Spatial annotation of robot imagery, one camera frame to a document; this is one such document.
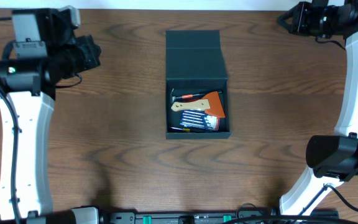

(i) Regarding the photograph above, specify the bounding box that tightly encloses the black gift box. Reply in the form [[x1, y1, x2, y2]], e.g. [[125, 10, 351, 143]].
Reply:
[[165, 30, 231, 139]]

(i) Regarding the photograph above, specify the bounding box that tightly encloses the orange scraper wooden handle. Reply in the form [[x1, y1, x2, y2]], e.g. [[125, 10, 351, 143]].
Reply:
[[171, 91, 226, 118]]

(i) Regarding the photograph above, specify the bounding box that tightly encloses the small claw hammer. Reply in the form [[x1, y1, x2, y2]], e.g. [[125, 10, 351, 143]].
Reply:
[[170, 88, 208, 103]]

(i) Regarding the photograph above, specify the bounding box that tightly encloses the blue precision screwdriver set case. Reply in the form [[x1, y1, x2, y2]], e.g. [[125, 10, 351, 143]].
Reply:
[[180, 110, 220, 131]]

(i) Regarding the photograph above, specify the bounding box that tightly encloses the black yellow screwdriver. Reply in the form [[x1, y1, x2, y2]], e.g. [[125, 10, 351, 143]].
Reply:
[[169, 126, 211, 133]]

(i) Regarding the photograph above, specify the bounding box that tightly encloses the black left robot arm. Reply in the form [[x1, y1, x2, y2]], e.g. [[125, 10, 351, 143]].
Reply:
[[0, 6, 101, 223]]

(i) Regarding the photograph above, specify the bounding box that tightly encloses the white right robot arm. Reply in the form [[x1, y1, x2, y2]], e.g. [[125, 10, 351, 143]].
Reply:
[[277, 0, 358, 220]]

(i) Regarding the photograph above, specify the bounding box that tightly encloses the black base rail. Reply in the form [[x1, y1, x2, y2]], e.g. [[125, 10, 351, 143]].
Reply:
[[104, 210, 340, 224]]

